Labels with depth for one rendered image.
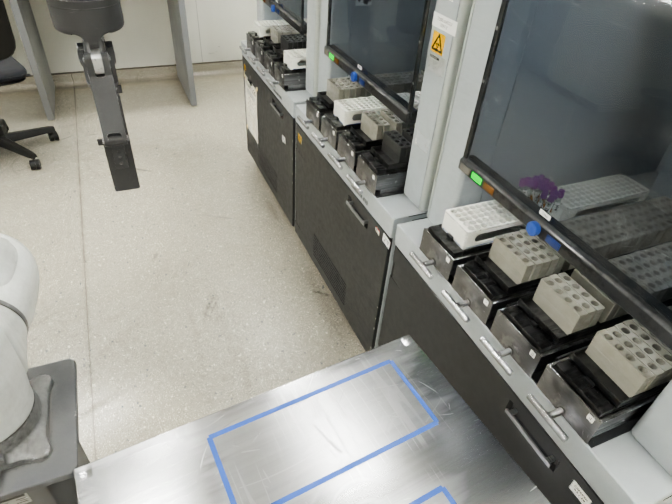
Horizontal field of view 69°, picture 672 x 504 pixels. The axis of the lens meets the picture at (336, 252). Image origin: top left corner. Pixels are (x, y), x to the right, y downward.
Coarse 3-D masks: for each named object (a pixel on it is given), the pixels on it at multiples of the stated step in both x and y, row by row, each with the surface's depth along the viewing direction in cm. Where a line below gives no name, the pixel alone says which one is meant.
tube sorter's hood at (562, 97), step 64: (512, 0) 94; (576, 0) 81; (640, 0) 72; (512, 64) 97; (576, 64) 84; (640, 64) 74; (512, 128) 101; (576, 128) 86; (640, 128) 76; (512, 192) 104; (576, 192) 89; (640, 192) 78; (576, 256) 91; (640, 256) 80; (640, 320) 81
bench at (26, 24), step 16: (16, 0) 286; (176, 0) 326; (16, 16) 291; (32, 16) 338; (176, 16) 341; (32, 32) 321; (176, 32) 358; (32, 48) 306; (176, 48) 377; (32, 64) 309; (176, 64) 398; (48, 80) 346; (192, 80) 353; (48, 96) 329; (192, 96) 360; (48, 112) 329
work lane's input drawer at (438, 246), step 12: (432, 228) 124; (432, 240) 123; (444, 240) 121; (432, 252) 125; (444, 252) 120; (456, 252) 117; (468, 252) 119; (480, 252) 120; (420, 264) 123; (432, 264) 124; (444, 264) 121; (456, 264) 118; (432, 276) 120; (444, 276) 122
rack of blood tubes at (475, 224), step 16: (464, 208) 124; (480, 208) 124; (496, 208) 125; (448, 224) 122; (464, 224) 119; (480, 224) 119; (496, 224) 119; (512, 224) 120; (464, 240) 117; (480, 240) 120
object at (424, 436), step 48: (288, 384) 85; (336, 384) 86; (384, 384) 86; (432, 384) 87; (192, 432) 77; (240, 432) 78; (288, 432) 78; (336, 432) 79; (384, 432) 79; (432, 432) 80; (480, 432) 80; (96, 480) 71; (144, 480) 71; (192, 480) 72; (240, 480) 72; (288, 480) 72; (336, 480) 73; (384, 480) 73; (432, 480) 74; (480, 480) 74; (528, 480) 75
